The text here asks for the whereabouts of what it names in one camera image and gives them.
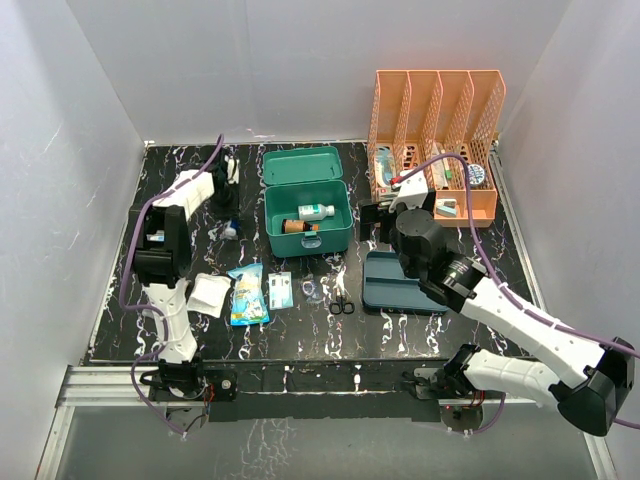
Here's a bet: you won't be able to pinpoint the black handled scissors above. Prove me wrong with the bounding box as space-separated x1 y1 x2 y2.
329 283 355 315

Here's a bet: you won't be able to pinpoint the teal white small box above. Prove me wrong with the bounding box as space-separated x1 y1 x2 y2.
435 198 457 218

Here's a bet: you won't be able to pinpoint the small white red box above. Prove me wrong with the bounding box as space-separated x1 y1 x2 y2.
376 187 395 201

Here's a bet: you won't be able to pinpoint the white blue bandage box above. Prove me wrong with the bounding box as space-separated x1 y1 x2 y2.
268 272 294 310

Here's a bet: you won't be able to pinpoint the blue cotton swab bag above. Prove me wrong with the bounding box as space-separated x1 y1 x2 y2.
227 263 270 327

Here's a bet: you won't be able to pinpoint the clear bag blue items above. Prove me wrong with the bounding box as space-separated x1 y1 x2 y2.
146 230 165 243

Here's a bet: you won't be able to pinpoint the blue divided tray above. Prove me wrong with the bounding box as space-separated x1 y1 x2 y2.
361 250 448 314

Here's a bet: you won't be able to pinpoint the round blue white tin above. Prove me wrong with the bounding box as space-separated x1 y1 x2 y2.
468 163 487 189

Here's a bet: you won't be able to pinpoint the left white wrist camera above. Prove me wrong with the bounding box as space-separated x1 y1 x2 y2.
224 155 239 185

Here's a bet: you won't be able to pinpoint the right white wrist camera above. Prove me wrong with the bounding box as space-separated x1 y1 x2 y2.
389 170 431 213

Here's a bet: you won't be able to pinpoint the small white blue bottle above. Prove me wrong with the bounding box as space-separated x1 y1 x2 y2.
221 218 240 241

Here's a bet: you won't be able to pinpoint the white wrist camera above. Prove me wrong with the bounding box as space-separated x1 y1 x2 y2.
389 170 431 213
224 155 239 185

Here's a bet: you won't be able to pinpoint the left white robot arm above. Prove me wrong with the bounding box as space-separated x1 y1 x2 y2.
125 165 239 399

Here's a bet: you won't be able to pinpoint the green medicine kit box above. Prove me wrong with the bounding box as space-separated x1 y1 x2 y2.
263 146 353 258

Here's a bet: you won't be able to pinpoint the brown bottle orange cap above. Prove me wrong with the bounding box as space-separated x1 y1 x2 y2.
281 219 319 234

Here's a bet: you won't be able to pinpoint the orange file organizer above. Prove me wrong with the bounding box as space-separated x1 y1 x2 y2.
367 70 506 228

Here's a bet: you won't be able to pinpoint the clear bag with rubber bands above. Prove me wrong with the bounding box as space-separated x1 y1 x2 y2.
300 274 323 304

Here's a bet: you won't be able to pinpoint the white gauze packet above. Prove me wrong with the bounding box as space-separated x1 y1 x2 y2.
187 273 231 318

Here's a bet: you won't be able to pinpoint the blue brush blister pack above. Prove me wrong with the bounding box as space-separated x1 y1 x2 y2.
374 145 396 188

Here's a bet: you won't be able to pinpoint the white tube in organizer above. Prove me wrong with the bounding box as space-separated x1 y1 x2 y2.
430 159 452 190

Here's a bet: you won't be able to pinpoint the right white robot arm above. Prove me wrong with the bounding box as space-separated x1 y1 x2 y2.
358 201 639 437

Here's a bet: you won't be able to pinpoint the white green medicine bottle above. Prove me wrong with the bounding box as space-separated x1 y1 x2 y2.
298 204 335 222

